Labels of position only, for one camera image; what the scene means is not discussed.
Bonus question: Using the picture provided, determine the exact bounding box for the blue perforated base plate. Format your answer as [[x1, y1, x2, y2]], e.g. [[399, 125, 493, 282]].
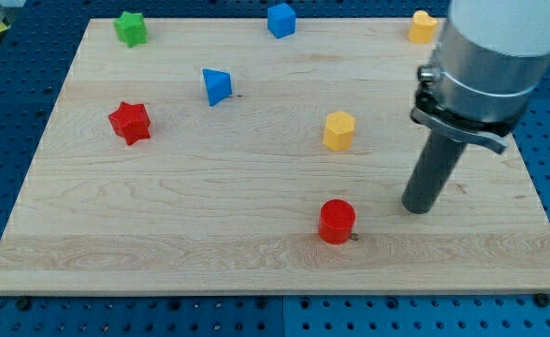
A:
[[0, 1, 550, 336]]

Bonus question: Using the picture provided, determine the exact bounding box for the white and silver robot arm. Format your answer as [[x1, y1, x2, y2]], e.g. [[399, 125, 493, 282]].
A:
[[412, 0, 550, 154]]

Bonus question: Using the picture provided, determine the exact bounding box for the yellow heart block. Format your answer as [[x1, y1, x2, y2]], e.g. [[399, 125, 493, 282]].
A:
[[408, 10, 439, 44]]

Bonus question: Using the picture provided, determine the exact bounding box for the yellow hexagon block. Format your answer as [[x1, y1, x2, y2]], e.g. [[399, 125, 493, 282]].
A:
[[323, 110, 355, 152]]

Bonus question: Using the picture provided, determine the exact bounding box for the blue triangle block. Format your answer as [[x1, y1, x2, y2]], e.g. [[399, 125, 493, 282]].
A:
[[202, 68, 232, 107]]

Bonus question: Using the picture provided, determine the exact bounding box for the green star block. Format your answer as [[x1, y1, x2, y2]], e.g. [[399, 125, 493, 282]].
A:
[[113, 11, 147, 48]]

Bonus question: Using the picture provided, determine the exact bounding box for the blue cube block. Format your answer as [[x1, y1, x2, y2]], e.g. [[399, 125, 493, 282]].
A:
[[267, 3, 297, 38]]

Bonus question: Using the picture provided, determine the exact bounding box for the red star block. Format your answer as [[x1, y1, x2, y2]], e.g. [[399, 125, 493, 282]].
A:
[[108, 101, 151, 146]]

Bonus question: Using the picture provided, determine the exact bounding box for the light wooden board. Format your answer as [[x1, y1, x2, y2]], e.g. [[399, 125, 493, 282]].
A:
[[0, 19, 550, 296]]

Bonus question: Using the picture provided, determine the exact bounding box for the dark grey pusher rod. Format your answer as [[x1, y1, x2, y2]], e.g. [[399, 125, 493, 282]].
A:
[[401, 132, 466, 214]]

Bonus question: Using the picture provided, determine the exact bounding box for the red cylinder block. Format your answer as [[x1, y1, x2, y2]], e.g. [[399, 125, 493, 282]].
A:
[[318, 199, 356, 244]]

